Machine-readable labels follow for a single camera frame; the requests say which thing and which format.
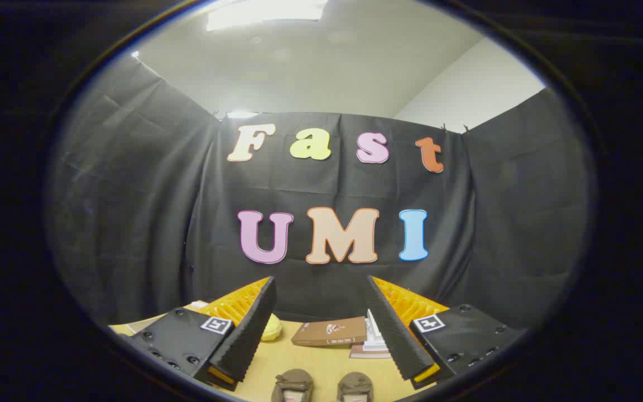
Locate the black backdrop cloth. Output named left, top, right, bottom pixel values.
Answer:
left=45, top=53, right=596, bottom=336

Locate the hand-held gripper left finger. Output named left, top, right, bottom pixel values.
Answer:
left=131, top=276, right=277, bottom=391

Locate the ceiling light panel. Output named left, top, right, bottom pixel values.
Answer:
left=205, top=0, right=328, bottom=31

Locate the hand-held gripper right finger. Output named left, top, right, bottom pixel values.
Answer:
left=365, top=276, right=526, bottom=390

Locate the dusky pink book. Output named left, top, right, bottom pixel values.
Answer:
left=349, top=344, right=392, bottom=359

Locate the yellow round plush cushion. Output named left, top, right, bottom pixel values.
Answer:
left=260, top=314, right=283, bottom=342

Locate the brown slipper shoe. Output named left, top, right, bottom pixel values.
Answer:
left=337, top=371, right=375, bottom=402
left=271, top=368, right=314, bottom=402

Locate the brown book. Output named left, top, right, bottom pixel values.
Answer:
left=291, top=316, right=368, bottom=348

